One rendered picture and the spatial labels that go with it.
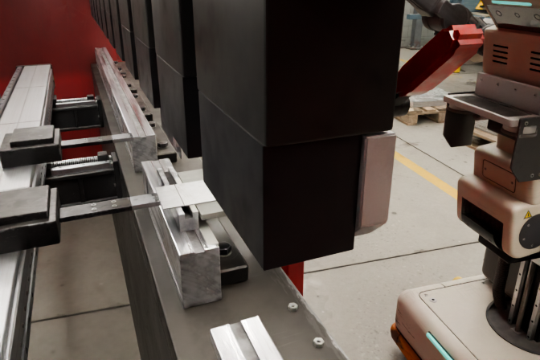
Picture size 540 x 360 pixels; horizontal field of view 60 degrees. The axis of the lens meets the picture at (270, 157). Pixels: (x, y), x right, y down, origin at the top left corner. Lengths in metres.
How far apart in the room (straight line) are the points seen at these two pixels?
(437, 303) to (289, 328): 1.14
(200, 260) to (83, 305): 1.61
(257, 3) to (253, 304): 0.57
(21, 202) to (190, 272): 0.27
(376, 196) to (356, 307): 1.88
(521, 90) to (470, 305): 0.84
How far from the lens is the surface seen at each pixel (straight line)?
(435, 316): 1.74
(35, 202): 0.76
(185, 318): 0.73
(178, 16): 0.43
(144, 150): 1.22
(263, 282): 0.79
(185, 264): 0.70
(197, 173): 0.87
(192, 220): 0.74
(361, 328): 2.07
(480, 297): 1.88
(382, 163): 0.29
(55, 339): 2.16
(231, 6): 0.28
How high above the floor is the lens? 1.34
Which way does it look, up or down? 21 degrees down
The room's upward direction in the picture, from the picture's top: straight up
